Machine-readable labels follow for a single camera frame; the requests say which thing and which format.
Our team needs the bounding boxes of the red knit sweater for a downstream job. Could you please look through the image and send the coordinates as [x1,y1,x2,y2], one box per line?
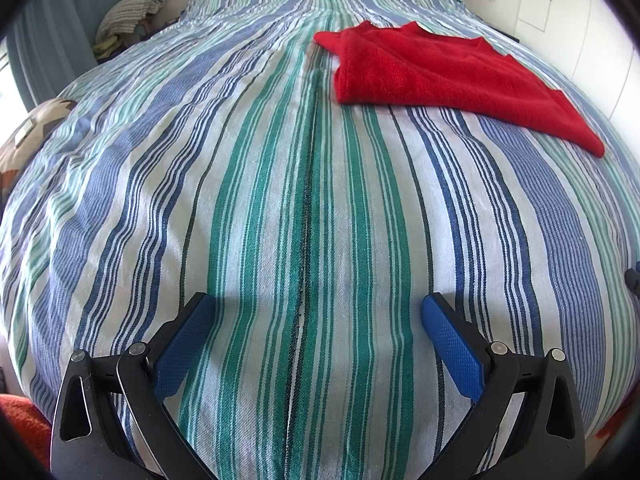
[314,22,605,158]

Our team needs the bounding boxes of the orange red knit clothing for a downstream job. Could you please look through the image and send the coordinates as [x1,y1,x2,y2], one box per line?
[1,393,52,471]

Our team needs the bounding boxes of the pile of folded clothes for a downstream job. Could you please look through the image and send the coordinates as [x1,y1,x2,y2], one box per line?
[92,0,167,62]

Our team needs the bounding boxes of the white wardrobe doors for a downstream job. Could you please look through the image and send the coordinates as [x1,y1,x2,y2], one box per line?
[515,0,639,139]

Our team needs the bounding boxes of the striped blue green bedspread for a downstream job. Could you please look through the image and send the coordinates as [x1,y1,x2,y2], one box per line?
[1,0,639,479]

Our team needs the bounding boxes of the patterned beige cushion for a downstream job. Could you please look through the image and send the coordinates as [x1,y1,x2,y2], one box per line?
[1,98,77,210]

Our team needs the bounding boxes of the small silver phone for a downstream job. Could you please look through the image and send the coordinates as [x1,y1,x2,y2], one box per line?
[13,118,35,148]

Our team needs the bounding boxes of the teal curtain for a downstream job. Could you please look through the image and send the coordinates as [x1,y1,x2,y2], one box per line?
[6,0,120,110]

